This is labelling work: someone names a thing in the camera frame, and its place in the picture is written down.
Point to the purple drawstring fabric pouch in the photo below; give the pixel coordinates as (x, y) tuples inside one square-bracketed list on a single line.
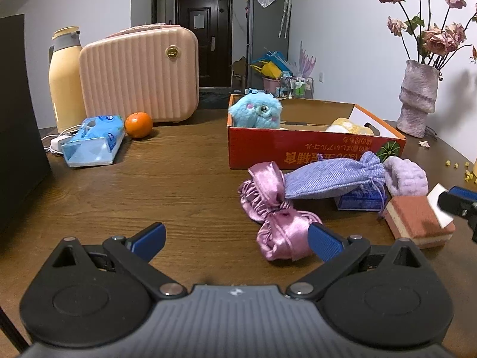
[(335, 177)]

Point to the black paper shopping bag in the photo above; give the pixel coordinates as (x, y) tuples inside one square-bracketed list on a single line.
[(24, 164)]

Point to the red and yellow sponge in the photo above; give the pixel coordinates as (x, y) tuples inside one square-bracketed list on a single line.
[(412, 217)]

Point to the light blue plush monster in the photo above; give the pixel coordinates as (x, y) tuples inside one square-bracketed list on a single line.
[(256, 110)]

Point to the pink satin scrunchie bow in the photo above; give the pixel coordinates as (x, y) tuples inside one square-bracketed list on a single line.
[(283, 234)]

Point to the grey refrigerator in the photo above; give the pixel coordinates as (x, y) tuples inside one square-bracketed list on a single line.
[(264, 19)]

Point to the pink ribbed suitcase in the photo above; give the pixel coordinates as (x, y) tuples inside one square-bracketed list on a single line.
[(151, 68)]

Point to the dark wooden door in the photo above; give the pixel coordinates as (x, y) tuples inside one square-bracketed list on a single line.
[(211, 22)]

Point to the yellow thermos jug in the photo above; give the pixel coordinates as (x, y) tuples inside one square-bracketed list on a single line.
[(64, 78)]

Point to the white charger with cable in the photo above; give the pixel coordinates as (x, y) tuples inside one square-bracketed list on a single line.
[(53, 142)]

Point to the orange tangerine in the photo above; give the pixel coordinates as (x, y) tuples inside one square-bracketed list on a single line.
[(138, 125)]

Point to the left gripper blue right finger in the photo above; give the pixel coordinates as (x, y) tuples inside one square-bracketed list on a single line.
[(324, 242)]

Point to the wire storage cart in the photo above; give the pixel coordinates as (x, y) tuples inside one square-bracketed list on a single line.
[(295, 86)]

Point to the white and yellow plush toy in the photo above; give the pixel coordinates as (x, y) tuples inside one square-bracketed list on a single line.
[(344, 125)]

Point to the fallen dried petal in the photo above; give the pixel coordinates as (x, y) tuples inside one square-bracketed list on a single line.
[(424, 144)]

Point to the dried pink roses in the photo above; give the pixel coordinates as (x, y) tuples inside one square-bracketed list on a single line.
[(436, 43)]

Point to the blue handkerchief tissue pack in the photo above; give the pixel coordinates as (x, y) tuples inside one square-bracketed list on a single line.
[(365, 198)]

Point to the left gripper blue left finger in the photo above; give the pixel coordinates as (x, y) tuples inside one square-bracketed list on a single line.
[(148, 243)]

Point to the red cardboard box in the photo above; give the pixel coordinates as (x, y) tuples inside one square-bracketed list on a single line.
[(303, 137)]

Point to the lavender fluffy headband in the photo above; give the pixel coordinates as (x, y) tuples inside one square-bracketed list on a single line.
[(404, 177)]

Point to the purple textured vase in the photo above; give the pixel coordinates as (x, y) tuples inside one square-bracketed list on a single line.
[(418, 97)]

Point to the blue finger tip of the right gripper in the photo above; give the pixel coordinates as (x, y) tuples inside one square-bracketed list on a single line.
[(464, 193)]

